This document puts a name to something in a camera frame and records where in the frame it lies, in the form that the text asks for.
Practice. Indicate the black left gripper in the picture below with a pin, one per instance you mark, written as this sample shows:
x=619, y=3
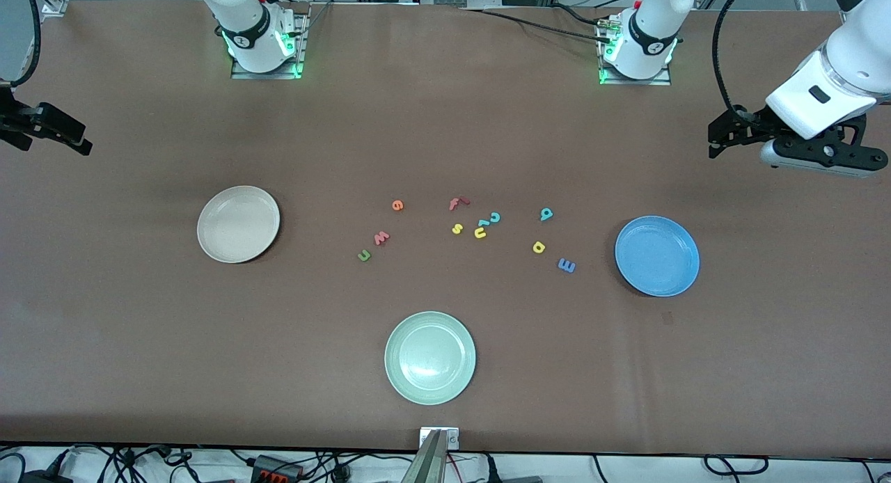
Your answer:
x=754, y=125

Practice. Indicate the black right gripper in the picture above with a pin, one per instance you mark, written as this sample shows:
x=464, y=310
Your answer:
x=22, y=117

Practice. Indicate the blue foam letter m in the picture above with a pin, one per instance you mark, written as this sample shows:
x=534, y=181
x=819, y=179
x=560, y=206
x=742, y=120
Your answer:
x=566, y=265

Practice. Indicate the red foam letter w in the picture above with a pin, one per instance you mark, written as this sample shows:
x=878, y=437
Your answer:
x=381, y=241

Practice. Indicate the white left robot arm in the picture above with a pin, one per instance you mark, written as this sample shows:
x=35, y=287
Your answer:
x=651, y=30

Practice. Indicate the blue plate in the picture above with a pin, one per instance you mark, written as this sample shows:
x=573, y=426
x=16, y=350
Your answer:
x=658, y=257

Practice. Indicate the beige brown plate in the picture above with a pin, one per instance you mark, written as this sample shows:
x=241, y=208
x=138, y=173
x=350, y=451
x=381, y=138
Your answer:
x=238, y=225

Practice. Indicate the red foam letter f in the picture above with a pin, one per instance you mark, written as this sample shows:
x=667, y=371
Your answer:
x=455, y=204

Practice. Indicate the pale green plate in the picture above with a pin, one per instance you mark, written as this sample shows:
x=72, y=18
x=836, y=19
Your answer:
x=430, y=358

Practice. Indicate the red black power strip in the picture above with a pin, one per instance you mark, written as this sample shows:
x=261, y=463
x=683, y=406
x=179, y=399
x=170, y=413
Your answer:
x=275, y=469

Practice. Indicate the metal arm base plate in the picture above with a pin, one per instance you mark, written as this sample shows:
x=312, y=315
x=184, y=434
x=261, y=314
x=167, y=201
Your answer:
x=301, y=44
x=626, y=82

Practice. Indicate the aluminium corner bracket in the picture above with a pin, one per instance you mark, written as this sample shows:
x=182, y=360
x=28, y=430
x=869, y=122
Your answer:
x=54, y=6

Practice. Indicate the white post bracket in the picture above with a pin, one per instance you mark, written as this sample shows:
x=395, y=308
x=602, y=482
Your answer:
x=452, y=438

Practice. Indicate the aluminium camera post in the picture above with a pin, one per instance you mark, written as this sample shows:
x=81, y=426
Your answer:
x=426, y=462

